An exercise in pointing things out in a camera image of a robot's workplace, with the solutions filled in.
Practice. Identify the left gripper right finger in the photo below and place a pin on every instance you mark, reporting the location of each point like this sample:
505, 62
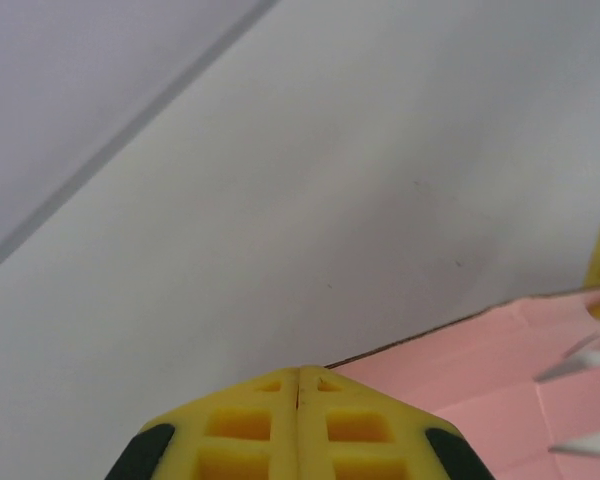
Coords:
360, 430

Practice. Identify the pink paper box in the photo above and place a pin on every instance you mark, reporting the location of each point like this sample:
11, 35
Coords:
455, 380

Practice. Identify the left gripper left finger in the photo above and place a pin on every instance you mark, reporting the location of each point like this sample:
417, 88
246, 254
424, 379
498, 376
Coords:
240, 430

